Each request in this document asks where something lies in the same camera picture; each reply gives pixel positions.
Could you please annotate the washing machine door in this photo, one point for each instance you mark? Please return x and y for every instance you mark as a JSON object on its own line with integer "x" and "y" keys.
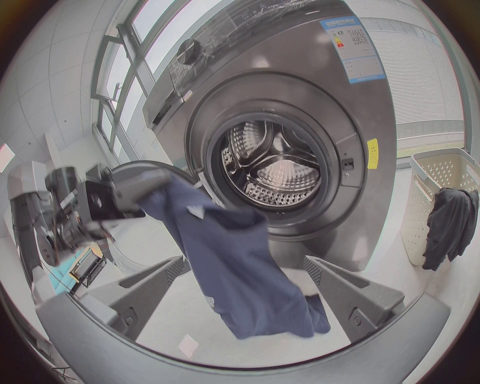
{"x": 129, "y": 258}

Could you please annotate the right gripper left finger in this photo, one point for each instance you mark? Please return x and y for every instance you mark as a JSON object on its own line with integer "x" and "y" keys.
{"x": 129, "y": 311}

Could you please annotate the cream laundry basket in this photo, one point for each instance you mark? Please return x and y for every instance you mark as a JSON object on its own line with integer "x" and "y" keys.
{"x": 420, "y": 210}

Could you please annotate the dark blue T-shirt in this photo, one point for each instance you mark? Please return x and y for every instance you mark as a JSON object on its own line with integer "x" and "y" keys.
{"x": 240, "y": 255}

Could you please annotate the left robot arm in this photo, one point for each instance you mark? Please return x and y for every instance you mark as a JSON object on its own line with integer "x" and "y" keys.
{"x": 60, "y": 187}

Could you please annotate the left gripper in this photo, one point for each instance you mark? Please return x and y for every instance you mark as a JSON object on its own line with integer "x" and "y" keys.
{"x": 97, "y": 200}

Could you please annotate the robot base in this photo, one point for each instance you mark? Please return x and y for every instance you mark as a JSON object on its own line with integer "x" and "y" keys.
{"x": 41, "y": 279}

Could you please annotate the black garment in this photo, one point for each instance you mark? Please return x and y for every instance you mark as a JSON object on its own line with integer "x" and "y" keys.
{"x": 452, "y": 225}

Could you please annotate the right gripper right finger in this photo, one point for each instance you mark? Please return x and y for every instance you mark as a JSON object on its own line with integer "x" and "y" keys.
{"x": 360, "y": 307}

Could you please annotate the grey washing machine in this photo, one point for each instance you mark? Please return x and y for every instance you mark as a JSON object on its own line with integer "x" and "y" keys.
{"x": 300, "y": 112}

